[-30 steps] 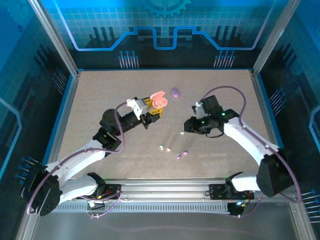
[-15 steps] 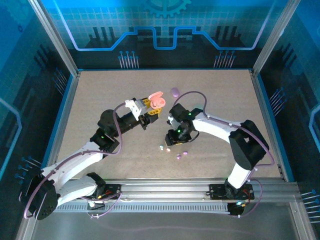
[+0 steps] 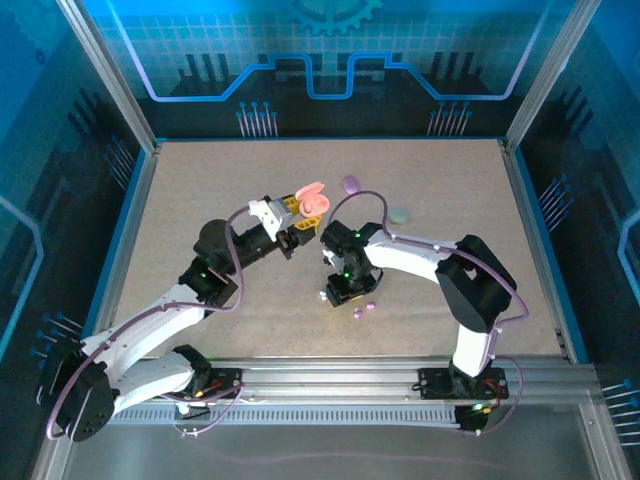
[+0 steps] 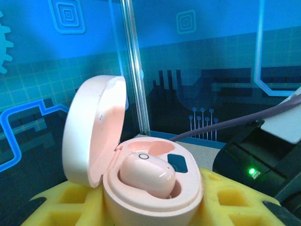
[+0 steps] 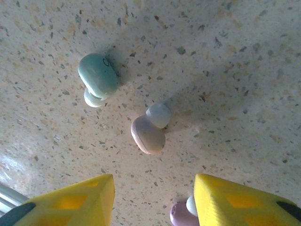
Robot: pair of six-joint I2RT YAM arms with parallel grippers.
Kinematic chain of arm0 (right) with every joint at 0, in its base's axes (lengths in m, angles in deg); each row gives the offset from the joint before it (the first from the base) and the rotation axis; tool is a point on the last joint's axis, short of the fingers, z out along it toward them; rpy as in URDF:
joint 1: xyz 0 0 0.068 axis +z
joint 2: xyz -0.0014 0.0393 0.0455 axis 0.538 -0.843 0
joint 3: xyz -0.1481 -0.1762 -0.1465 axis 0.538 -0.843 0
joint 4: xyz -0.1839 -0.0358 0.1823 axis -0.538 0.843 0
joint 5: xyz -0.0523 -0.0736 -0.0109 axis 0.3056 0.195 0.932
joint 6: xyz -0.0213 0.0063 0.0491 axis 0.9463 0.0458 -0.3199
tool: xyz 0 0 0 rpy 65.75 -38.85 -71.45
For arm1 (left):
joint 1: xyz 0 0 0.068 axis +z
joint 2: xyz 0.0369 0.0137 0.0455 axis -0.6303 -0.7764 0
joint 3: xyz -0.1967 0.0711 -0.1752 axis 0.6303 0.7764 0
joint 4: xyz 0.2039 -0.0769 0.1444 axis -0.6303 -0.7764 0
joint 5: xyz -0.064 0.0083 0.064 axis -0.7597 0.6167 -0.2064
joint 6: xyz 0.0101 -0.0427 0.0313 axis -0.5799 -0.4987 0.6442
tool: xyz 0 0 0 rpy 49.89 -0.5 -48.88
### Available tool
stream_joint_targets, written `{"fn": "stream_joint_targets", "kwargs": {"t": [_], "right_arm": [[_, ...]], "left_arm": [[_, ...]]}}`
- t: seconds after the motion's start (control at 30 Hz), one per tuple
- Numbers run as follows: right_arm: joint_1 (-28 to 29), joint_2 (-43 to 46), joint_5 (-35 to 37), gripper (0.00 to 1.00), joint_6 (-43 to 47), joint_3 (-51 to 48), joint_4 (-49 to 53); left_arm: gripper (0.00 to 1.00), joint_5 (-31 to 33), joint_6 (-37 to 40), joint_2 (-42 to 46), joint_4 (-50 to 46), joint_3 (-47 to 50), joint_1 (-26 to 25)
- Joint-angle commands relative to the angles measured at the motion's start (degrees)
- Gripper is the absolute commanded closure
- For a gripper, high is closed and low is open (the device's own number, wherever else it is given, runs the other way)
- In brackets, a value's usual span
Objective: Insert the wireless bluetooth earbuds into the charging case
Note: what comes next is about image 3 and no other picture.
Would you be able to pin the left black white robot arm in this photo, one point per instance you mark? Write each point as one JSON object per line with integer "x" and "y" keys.
{"x": 145, "y": 320}

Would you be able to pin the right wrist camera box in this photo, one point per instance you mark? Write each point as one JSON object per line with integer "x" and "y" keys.
{"x": 327, "y": 259}

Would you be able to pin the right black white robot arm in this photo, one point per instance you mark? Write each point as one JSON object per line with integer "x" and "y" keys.
{"x": 415, "y": 255}

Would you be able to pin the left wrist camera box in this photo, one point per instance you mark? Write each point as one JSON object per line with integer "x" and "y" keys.
{"x": 272, "y": 212}

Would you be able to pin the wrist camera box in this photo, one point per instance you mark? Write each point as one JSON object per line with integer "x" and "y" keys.
{"x": 327, "y": 259}
{"x": 272, "y": 212}

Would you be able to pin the black controller box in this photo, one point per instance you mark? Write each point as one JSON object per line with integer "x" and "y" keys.
{"x": 470, "y": 422}

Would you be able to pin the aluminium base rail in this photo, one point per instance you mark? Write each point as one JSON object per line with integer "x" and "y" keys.
{"x": 325, "y": 380}

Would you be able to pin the grey metal shelf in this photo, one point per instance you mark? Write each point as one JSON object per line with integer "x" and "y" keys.
{"x": 325, "y": 455}

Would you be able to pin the pink earbud charging case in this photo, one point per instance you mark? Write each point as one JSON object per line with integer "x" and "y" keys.
{"x": 315, "y": 204}

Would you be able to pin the aluminium side rail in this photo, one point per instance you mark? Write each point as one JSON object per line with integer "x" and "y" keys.
{"x": 138, "y": 200}
{"x": 524, "y": 200}

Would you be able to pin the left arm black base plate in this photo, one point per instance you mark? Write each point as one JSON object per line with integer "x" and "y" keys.
{"x": 225, "y": 380}

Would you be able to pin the purple earbud charging case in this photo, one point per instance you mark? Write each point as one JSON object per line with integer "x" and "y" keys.
{"x": 350, "y": 184}

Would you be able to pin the aluminium corner post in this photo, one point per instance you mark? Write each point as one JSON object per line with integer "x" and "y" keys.
{"x": 116, "y": 85}
{"x": 545, "y": 75}

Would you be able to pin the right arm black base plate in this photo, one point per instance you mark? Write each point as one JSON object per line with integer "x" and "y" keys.
{"x": 435, "y": 382}

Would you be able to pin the pale green earbud charging case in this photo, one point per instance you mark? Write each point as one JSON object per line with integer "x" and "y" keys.
{"x": 400, "y": 216}

